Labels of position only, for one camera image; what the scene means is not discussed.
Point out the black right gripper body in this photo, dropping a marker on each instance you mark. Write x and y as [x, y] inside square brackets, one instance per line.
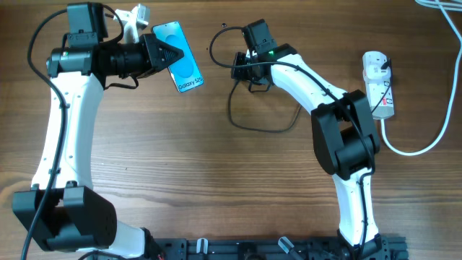
[246, 73]

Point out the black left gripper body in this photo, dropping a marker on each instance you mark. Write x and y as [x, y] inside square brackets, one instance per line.
[136, 59]

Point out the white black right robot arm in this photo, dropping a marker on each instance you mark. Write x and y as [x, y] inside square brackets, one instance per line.
[345, 139]

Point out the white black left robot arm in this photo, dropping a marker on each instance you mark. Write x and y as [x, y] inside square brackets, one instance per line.
[61, 211]

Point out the white charger adapter plug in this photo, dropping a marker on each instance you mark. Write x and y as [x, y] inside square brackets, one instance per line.
[374, 73]

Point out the white power extension socket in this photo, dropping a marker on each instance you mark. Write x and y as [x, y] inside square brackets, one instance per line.
[379, 94]

